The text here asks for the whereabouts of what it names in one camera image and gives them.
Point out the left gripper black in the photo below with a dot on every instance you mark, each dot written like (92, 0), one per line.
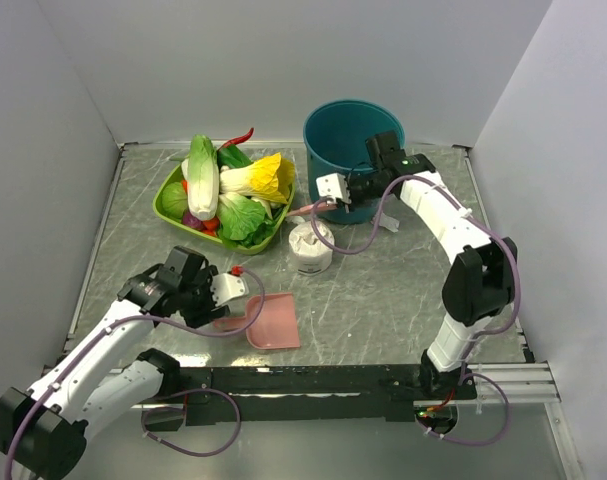
(208, 311)

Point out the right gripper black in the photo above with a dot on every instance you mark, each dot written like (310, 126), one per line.
(354, 202)

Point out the pink hand brush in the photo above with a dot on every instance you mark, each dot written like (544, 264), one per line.
(306, 210)

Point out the pink dustpan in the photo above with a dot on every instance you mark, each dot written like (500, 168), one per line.
(275, 328)

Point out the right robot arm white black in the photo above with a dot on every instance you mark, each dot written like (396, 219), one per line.
(483, 279)

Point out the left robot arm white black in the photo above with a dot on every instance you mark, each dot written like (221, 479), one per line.
(45, 429)

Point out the paper scrap near bucket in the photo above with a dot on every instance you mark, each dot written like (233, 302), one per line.
(389, 223)

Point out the teal plastic bucket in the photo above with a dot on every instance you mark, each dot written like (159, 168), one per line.
(335, 137)

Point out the red tomato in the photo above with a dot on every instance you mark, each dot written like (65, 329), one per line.
(210, 227)

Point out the purple onion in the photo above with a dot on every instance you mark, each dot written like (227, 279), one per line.
(191, 221)

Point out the white tissue roll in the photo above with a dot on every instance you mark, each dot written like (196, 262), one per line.
(308, 254)

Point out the yellow white cabbage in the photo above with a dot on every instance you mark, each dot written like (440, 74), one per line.
(269, 178)

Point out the green leafy bok choy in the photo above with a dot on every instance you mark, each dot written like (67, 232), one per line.
(243, 221)

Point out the round green cabbage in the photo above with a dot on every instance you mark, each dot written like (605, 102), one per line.
(174, 200)

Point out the green vegetable basket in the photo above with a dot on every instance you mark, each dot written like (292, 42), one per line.
(279, 217)

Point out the red chili pepper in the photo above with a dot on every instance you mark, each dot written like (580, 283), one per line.
(239, 139)

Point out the dark green pepper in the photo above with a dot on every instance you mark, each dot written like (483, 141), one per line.
(232, 157)

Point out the green white napa cabbage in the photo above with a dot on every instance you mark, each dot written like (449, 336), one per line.
(201, 172)

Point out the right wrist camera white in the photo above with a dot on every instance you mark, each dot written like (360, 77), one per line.
(333, 190)

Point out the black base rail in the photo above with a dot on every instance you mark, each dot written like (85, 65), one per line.
(209, 395)

